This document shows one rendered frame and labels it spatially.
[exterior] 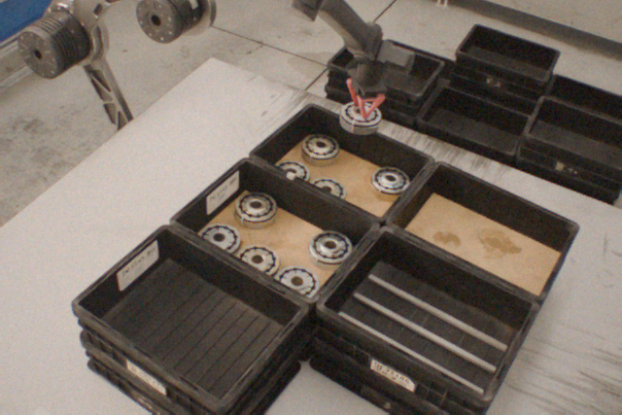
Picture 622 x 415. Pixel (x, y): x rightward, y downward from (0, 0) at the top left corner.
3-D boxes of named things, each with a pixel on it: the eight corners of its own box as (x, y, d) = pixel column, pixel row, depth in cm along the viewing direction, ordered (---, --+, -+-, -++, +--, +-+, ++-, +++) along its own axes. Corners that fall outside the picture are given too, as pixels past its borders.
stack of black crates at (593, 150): (492, 222, 283) (523, 133, 253) (511, 180, 304) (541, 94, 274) (588, 259, 272) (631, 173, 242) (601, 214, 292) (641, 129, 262)
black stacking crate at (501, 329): (309, 339, 153) (313, 307, 146) (376, 259, 173) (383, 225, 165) (473, 434, 139) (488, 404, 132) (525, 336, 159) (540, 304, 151)
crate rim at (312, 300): (165, 228, 161) (165, 221, 160) (245, 161, 181) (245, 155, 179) (311, 313, 147) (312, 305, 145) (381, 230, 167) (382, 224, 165)
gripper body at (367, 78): (369, 73, 180) (374, 48, 175) (386, 95, 173) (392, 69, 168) (346, 76, 178) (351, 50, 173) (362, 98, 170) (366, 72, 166)
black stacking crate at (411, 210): (376, 258, 173) (383, 224, 166) (430, 192, 193) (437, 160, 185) (526, 334, 159) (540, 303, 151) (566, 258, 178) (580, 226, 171)
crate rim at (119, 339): (68, 311, 142) (66, 304, 140) (165, 228, 161) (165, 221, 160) (222, 417, 127) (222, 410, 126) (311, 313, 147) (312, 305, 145)
